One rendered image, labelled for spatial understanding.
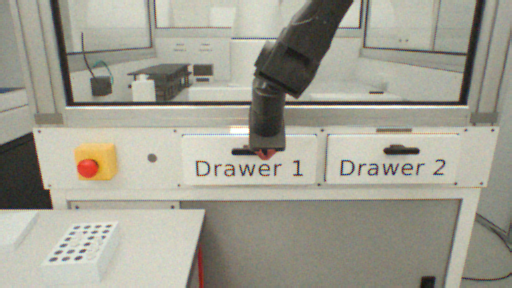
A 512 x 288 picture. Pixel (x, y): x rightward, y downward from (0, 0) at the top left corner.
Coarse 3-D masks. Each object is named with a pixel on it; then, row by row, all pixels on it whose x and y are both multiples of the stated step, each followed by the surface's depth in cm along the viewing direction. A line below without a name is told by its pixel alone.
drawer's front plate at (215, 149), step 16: (192, 144) 72; (208, 144) 72; (224, 144) 72; (240, 144) 72; (288, 144) 72; (304, 144) 72; (192, 160) 73; (208, 160) 73; (224, 160) 73; (240, 160) 73; (256, 160) 73; (272, 160) 73; (288, 160) 73; (304, 160) 74; (192, 176) 74; (208, 176) 74; (224, 176) 74; (240, 176) 74; (256, 176) 75; (272, 176) 75; (288, 176) 75; (304, 176) 75
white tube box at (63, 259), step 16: (80, 224) 63; (96, 224) 63; (112, 224) 63; (64, 240) 58; (112, 240) 60; (48, 256) 53; (64, 256) 53; (80, 256) 54; (96, 256) 53; (48, 272) 52; (64, 272) 52; (80, 272) 52; (96, 272) 52
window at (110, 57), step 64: (64, 0) 67; (128, 0) 67; (192, 0) 67; (256, 0) 67; (384, 0) 67; (448, 0) 67; (128, 64) 70; (192, 64) 71; (384, 64) 71; (448, 64) 71
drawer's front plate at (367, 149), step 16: (336, 144) 73; (352, 144) 73; (368, 144) 73; (384, 144) 73; (400, 144) 73; (416, 144) 73; (432, 144) 73; (448, 144) 73; (336, 160) 74; (352, 160) 74; (368, 160) 74; (384, 160) 74; (400, 160) 74; (416, 160) 74; (432, 160) 74; (448, 160) 74; (336, 176) 75; (352, 176) 75; (368, 176) 75; (384, 176) 75; (400, 176) 75; (416, 176) 75; (432, 176) 75; (448, 176) 75
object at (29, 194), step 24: (0, 96) 108; (24, 96) 119; (0, 120) 107; (24, 120) 119; (0, 144) 108; (24, 144) 123; (0, 168) 111; (24, 168) 123; (0, 192) 111; (24, 192) 123; (48, 192) 138
